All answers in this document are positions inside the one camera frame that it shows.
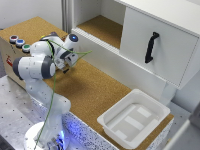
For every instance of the red button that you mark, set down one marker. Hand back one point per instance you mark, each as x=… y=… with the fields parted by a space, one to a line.
x=13 y=38

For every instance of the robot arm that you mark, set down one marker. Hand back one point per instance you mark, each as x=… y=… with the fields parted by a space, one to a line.
x=33 y=66

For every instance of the white sliding door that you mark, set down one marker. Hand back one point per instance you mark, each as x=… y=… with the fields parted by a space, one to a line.
x=156 y=46

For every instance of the green button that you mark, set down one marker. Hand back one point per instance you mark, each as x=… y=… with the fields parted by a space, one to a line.
x=26 y=47

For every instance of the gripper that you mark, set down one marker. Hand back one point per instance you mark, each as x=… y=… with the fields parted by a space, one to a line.
x=69 y=58

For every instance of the white plastic box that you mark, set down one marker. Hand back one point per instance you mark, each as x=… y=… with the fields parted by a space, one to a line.
x=133 y=118

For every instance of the blue button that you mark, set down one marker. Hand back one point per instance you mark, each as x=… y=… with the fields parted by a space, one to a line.
x=20 y=42

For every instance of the white cabinet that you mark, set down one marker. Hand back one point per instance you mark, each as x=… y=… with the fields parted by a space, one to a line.
x=110 y=30

